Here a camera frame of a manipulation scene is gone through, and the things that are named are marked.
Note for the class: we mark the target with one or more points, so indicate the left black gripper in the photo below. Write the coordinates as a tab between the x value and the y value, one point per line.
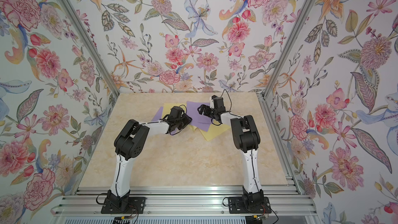
186	119

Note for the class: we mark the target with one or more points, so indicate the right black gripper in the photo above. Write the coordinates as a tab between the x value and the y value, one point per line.
203	107

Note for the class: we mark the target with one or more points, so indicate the purple paper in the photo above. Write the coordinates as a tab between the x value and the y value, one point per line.
203	126
192	111
158	114

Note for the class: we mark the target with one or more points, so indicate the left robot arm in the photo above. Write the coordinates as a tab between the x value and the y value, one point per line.
130	143

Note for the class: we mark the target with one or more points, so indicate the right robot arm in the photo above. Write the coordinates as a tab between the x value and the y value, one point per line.
246	139

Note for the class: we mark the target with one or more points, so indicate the aluminium front rail frame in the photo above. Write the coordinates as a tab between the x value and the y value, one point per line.
287	204

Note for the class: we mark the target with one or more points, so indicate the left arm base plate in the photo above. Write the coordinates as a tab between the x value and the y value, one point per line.
130	205

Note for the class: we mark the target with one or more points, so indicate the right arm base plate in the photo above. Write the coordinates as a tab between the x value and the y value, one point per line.
237	205

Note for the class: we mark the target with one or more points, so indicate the right aluminium corner post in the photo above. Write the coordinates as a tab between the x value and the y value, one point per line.
292	37

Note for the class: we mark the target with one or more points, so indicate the aluminium corner post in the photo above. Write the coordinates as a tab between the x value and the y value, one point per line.
292	37
86	40

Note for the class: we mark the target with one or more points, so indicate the left aluminium corner post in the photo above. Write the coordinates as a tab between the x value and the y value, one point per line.
86	40

